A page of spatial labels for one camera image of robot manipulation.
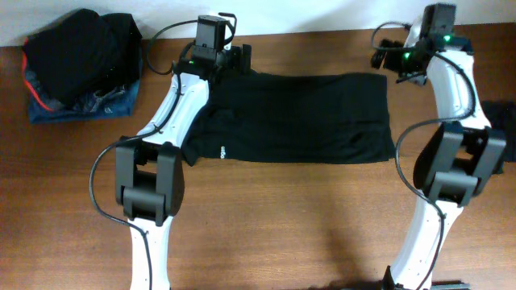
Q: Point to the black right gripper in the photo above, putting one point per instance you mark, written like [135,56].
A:
[393,64]

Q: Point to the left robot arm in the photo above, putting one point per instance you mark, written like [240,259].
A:
[150,182]

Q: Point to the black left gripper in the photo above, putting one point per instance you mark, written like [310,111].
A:
[241,58]

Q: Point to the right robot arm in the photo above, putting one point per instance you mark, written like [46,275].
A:
[459,159]

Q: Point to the folded black garment on pile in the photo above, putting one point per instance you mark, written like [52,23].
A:
[84,53]

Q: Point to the folded blue jeans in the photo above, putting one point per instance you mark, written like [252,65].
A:
[116,102]

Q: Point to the black t-shirt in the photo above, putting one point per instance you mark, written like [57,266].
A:
[260,117]

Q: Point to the grey garment with pink trim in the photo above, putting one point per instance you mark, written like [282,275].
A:
[38,93]

